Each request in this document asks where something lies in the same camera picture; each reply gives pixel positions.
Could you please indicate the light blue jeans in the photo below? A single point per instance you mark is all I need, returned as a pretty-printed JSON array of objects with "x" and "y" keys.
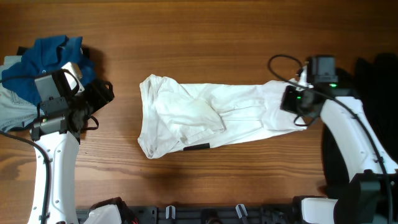
[{"x": 16, "y": 113}]

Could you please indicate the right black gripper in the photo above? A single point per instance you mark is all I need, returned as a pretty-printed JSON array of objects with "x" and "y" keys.
[{"x": 286, "y": 104}]

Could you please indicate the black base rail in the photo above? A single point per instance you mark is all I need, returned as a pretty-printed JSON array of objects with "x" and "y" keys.
[{"x": 194, "y": 215}]

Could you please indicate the blue polo shirt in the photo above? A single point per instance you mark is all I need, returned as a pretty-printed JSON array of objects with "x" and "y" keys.
[{"x": 47, "y": 54}]

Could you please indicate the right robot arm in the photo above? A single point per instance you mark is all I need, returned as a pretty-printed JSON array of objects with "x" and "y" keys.
[{"x": 361, "y": 177}]

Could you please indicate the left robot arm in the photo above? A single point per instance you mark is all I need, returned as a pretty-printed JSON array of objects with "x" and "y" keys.
[{"x": 56, "y": 136}]

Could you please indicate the white t-shirt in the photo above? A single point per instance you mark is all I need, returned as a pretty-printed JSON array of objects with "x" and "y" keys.
[{"x": 183, "y": 117}]

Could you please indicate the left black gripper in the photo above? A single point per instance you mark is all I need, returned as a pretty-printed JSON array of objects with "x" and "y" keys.
[{"x": 101, "y": 92}]

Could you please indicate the black garment right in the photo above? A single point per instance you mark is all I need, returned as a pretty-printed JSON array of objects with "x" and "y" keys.
[{"x": 376, "y": 85}]

